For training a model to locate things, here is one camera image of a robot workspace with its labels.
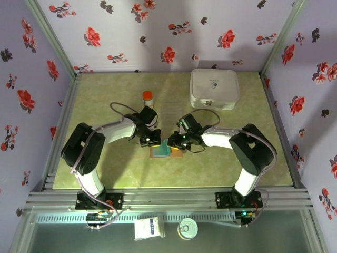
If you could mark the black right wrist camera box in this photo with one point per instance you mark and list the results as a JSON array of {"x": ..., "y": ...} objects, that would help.
[{"x": 188, "y": 121}]

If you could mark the white medicine bag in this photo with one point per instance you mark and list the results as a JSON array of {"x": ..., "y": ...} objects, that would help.
[{"x": 213, "y": 87}]

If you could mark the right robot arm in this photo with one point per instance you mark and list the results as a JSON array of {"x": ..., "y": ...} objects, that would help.
[{"x": 216, "y": 138}]

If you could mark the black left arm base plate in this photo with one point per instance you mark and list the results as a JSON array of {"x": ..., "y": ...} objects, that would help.
[{"x": 116, "y": 201}]

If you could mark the aluminium frame post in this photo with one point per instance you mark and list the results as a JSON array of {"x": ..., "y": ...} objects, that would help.
[
  {"x": 55, "y": 39},
  {"x": 282, "y": 39}
]

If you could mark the aluminium table side rail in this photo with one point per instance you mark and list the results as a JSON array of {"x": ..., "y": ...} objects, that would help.
[
  {"x": 273, "y": 105},
  {"x": 68, "y": 105}
]

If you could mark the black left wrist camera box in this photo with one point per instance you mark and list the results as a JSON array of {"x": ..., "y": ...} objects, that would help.
[{"x": 148, "y": 115}]

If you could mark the orange-lidded bottle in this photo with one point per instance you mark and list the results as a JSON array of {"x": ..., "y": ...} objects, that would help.
[{"x": 148, "y": 98}]

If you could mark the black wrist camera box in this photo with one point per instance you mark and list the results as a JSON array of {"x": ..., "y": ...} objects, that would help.
[
  {"x": 148, "y": 115},
  {"x": 188, "y": 121}
]

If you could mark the black controller board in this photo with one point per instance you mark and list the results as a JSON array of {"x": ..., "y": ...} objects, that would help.
[
  {"x": 97, "y": 217},
  {"x": 245, "y": 214}
]

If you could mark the silver tin can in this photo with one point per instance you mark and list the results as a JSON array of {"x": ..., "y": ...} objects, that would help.
[{"x": 188, "y": 228}]

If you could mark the white paper box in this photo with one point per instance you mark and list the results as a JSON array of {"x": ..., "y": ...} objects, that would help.
[{"x": 147, "y": 228}]

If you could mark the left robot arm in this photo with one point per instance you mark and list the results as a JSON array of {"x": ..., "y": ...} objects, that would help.
[{"x": 118, "y": 131}]

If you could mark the teal credit card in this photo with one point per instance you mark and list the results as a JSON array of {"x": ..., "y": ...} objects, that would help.
[{"x": 164, "y": 149}]

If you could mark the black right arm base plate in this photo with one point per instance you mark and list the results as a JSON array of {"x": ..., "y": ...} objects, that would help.
[{"x": 223, "y": 200}]

